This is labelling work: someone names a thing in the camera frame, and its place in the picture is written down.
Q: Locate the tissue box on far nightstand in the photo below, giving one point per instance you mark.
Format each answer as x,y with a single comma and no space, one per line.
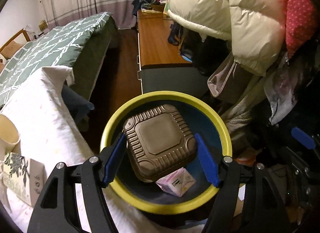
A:
43,25

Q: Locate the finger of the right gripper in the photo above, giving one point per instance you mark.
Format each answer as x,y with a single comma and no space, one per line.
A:
302,137

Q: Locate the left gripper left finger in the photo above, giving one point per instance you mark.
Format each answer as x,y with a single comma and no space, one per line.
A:
56,209

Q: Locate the yellow rimmed blue trash bin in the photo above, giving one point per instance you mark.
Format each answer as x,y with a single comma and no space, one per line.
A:
201,119

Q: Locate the wooden bed headboard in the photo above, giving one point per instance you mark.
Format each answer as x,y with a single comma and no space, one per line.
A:
20,37

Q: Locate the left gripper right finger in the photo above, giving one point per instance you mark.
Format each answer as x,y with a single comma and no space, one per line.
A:
226,175

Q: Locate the right brown pillow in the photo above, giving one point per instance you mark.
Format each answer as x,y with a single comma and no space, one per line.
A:
11,48

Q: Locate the white paper cup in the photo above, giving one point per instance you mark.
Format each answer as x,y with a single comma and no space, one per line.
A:
9,135

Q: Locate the brown plastic food container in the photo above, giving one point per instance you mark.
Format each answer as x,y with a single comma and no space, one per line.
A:
159,141

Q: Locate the white leaf print box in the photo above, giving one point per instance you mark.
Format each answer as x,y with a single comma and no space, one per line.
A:
25,177

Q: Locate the white dotted table cloth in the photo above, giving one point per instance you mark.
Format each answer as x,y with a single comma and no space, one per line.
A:
48,134

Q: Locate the green checked duvet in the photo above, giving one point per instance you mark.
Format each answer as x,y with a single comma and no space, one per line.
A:
81,45

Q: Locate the pink milk carton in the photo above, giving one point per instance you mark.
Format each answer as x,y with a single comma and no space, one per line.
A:
177,182

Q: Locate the beige hanging bag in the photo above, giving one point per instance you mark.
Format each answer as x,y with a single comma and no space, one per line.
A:
229,81

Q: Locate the red dotted garment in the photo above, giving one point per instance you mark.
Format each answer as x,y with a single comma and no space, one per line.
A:
301,23

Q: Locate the cream puffer jacket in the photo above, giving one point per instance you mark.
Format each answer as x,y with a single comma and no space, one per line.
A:
256,28

